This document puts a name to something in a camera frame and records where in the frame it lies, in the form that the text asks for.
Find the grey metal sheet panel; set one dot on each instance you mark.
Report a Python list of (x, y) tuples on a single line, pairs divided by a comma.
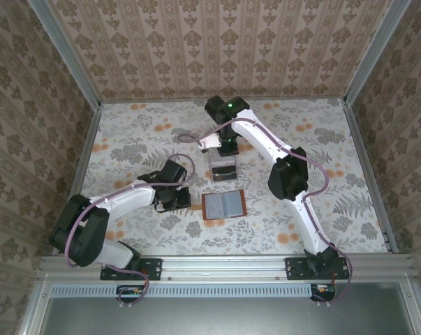
[(224, 317)]

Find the aluminium frame crossbar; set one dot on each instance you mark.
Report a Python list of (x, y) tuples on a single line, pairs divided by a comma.
[(224, 268)]

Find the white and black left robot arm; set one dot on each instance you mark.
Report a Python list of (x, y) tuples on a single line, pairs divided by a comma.
[(130, 199)]

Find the aluminium frame post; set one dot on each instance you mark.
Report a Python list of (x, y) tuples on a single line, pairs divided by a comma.
[(67, 56), (370, 56)]

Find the aluminium table side rail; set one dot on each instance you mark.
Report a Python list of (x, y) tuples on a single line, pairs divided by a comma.
[(369, 174), (79, 174)]

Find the small black connector board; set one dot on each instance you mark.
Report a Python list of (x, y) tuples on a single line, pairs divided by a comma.
[(130, 291), (323, 290)]

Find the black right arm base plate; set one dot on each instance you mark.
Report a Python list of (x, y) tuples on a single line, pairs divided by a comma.
[(294, 268)]

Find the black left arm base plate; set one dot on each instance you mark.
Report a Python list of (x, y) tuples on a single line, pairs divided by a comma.
[(154, 268)]

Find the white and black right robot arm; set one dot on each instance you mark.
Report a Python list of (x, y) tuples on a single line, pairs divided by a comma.
[(255, 132)]

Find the brown leather card holder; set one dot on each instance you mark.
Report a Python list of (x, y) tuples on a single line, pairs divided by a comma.
[(224, 206)]

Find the clear acrylic card box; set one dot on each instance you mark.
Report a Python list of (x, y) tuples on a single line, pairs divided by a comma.
[(224, 162)]

